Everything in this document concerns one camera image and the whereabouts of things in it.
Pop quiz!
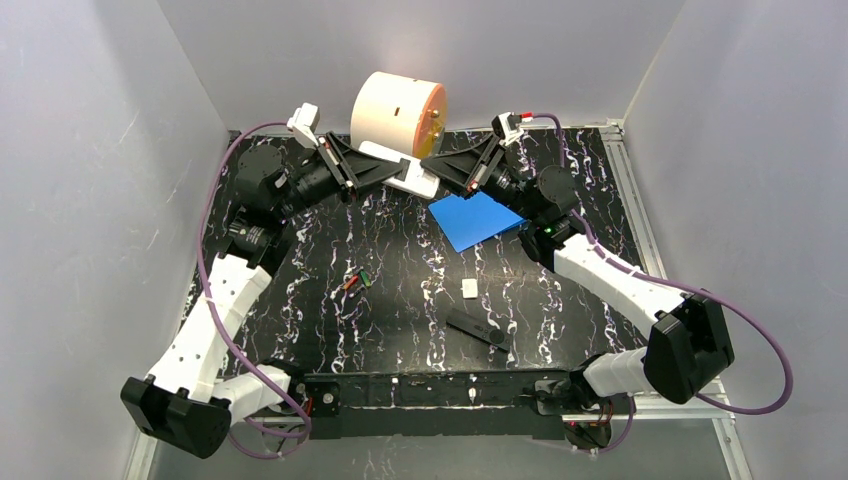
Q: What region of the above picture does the white remote control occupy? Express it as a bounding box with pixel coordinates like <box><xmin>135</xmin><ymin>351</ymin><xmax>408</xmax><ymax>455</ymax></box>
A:
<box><xmin>358</xmin><ymin>141</ymin><xmax>440</xmax><ymax>200</ymax></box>

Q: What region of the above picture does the green battery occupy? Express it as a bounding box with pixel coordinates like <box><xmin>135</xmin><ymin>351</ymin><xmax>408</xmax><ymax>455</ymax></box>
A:
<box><xmin>358</xmin><ymin>270</ymin><xmax>372</xmax><ymax>288</ymax></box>

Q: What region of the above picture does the white battery cover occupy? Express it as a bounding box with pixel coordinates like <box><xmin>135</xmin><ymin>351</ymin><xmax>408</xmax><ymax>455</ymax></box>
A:
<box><xmin>461</xmin><ymin>278</ymin><xmax>479</xmax><ymax>300</ymax></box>

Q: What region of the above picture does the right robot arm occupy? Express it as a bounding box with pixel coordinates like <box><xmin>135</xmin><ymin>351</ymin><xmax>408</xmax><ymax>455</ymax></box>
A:
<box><xmin>421</xmin><ymin>135</ymin><xmax>735</xmax><ymax>408</ymax></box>

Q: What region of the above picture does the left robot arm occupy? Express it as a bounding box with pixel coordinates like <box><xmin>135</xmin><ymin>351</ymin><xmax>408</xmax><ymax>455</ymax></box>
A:
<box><xmin>120</xmin><ymin>133</ymin><xmax>405</xmax><ymax>459</ymax></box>

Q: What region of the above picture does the black remote control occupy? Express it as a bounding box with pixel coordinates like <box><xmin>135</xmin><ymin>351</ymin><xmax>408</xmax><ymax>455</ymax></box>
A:
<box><xmin>446</xmin><ymin>309</ymin><xmax>512</xmax><ymax>352</ymax></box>

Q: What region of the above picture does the blue foam pad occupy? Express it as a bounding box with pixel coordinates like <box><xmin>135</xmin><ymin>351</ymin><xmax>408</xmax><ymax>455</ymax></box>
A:
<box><xmin>428</xmin><ymin>193</ymin><xmax>525</xmax><ymax>253</ymax></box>

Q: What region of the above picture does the white cylinder orange face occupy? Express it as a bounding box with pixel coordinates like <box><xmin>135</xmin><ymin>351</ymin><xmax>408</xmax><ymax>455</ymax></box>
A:
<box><xmin>350</xmin><ymin>71</ymin><xmax>448</xmax><ymax>159</ymax></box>

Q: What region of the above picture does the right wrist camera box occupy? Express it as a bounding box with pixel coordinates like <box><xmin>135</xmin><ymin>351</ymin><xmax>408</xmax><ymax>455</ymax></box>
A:
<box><xmin>491</xmin><ymin>112</ymin><xmax>525</xmax><ymax>148</ymax></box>

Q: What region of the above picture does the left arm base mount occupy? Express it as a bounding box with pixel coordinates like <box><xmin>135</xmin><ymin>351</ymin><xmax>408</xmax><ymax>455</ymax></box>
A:
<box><xmin>295</xmin><ymin>379</ymin><xmax>341</xmax><ymax>418</ymax></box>

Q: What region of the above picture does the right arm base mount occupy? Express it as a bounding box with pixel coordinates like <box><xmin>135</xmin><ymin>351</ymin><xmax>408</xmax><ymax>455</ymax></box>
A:
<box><xmin>532</xmin><ymin>379</ymin><xmax>583</xmax><ymax>416</ymax></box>

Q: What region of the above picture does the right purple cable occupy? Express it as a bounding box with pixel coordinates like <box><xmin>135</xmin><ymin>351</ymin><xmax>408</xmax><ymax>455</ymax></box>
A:
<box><xmin>523</xmin><ymin>112</ymin><xmax>794</xmax><ymax>417</ymax></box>

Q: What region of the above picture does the aluminium frame rail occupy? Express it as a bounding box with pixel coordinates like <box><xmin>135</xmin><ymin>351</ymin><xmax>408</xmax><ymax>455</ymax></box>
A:
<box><xmin>599</xmin><ymin>119</ymin><xmax>752</xmax><ymax>479</ymax></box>

